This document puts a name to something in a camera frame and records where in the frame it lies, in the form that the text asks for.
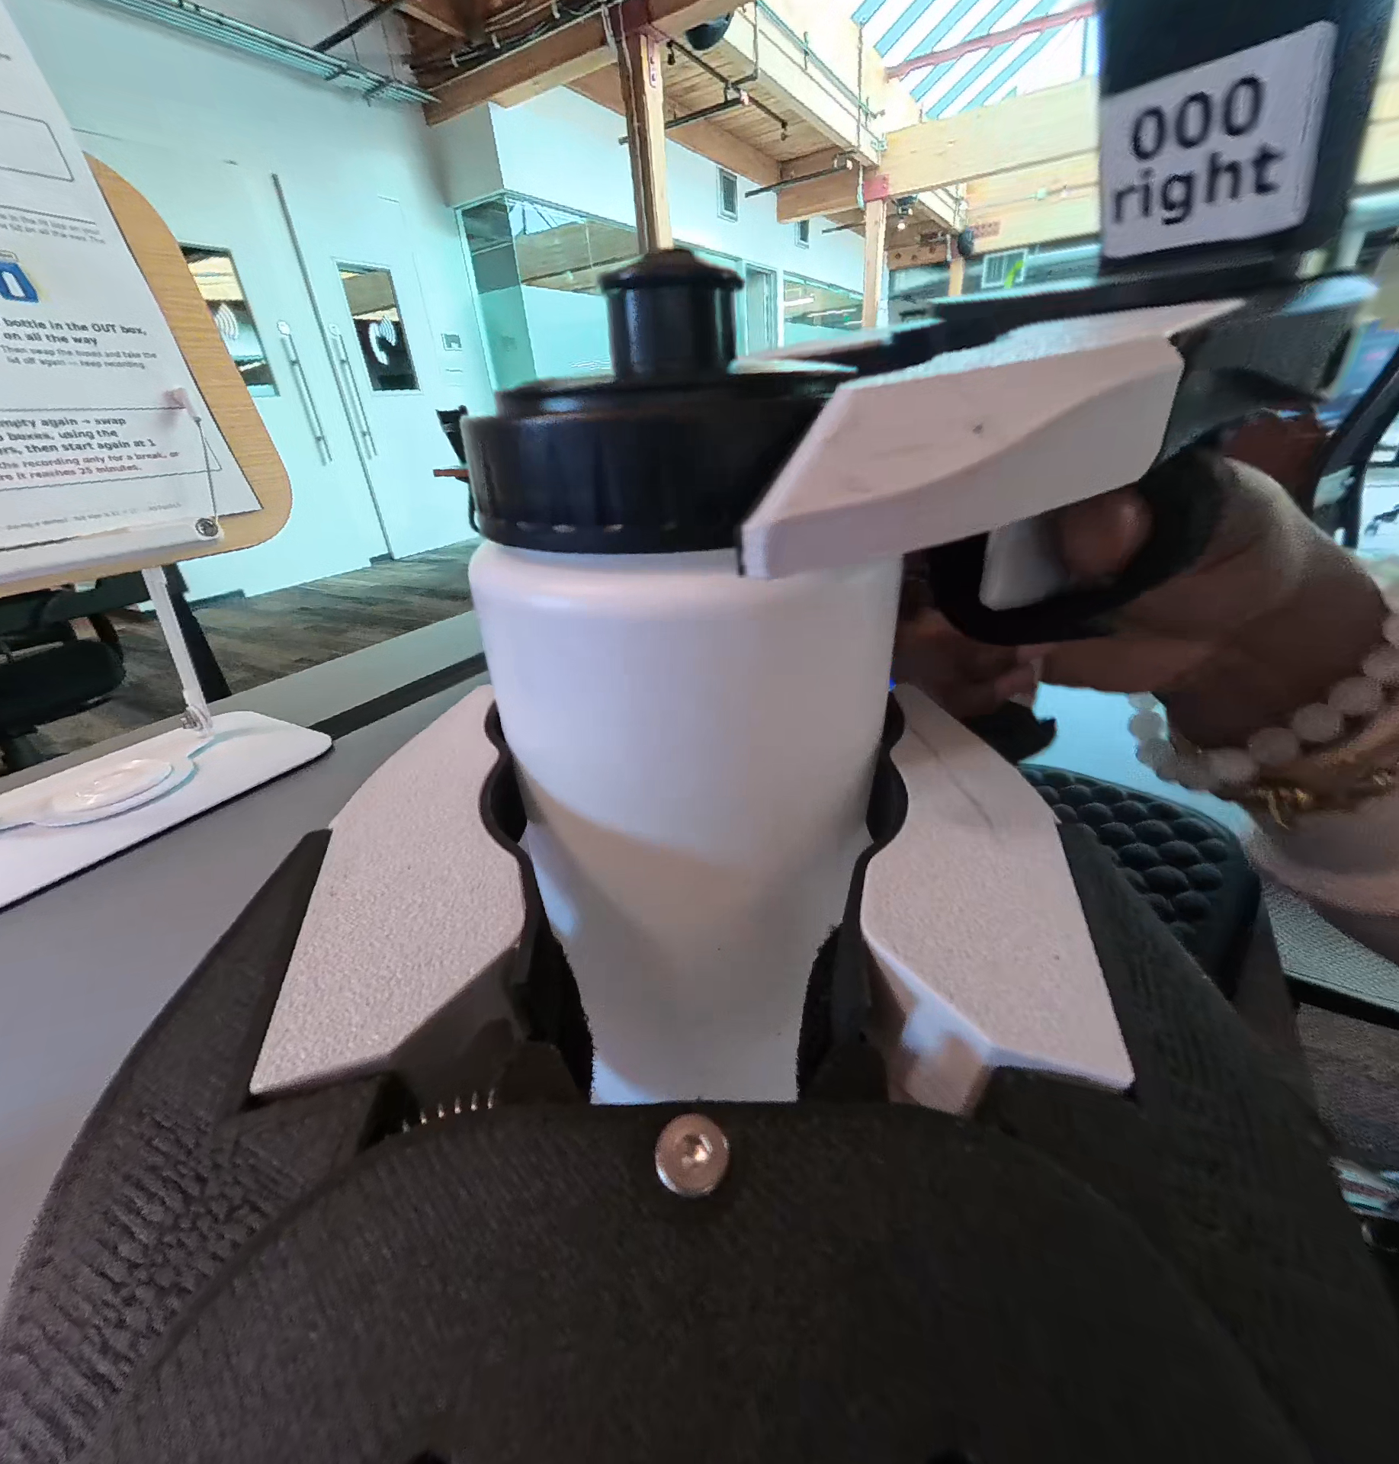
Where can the black bottle lid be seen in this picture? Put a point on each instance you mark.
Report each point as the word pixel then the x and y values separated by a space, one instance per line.
pixel 609 458

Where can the black dimpled cushion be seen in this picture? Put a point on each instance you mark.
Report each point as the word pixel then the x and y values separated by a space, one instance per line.
pixel 1156 847

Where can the white plastic bottle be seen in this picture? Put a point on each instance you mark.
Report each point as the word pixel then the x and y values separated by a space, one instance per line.
pixel 689 710

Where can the white door with window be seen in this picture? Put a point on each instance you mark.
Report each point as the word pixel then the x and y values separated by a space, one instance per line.
pixel 300 516
pixel 362 481

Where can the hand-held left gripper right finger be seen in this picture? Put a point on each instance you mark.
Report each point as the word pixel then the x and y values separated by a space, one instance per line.
pixel 975 916

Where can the person's right hand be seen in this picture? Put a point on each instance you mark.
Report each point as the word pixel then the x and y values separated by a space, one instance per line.
pixel 1259 596

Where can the person's right forearm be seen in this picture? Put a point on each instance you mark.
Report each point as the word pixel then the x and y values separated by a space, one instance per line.
pixel 1374 859

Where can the wooden pillar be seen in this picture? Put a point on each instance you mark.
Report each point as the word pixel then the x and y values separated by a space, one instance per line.
pixel 651 172
pixel 875 264

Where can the wooden sign board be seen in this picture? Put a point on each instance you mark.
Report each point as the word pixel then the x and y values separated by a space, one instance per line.
pixel 213 378

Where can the printed instruction sheet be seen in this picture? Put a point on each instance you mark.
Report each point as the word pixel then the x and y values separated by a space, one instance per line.
pixel 71 344

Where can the brown office chair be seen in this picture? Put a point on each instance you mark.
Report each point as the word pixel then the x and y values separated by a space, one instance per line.
pixel 1282 440

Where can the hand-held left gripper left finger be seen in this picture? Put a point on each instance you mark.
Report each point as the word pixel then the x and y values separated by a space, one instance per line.
pixel 403 916

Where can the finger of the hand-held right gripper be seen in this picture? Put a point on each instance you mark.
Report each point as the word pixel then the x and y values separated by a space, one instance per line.
pixel 975 458
pixel 1067 321

